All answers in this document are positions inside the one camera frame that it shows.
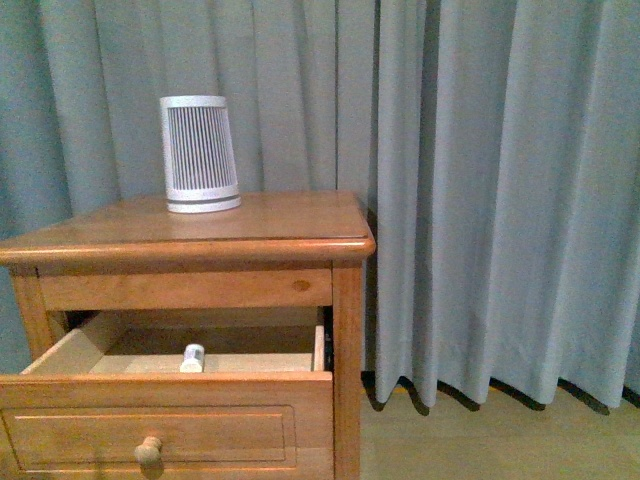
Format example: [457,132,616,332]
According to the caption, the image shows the white medicine bottle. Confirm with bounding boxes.
[179,343,205,373]

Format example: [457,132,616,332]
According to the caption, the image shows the wooden drawer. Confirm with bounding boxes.
[1,309,334,479]

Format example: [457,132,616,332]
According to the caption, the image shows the white cylindrical air purifier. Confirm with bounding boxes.
[160,95,241,214]

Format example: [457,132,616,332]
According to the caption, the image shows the grey curtain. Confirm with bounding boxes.
[1,1,639,409]

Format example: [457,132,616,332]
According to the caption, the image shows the wooden nightstand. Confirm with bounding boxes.
[1,191,375,479]

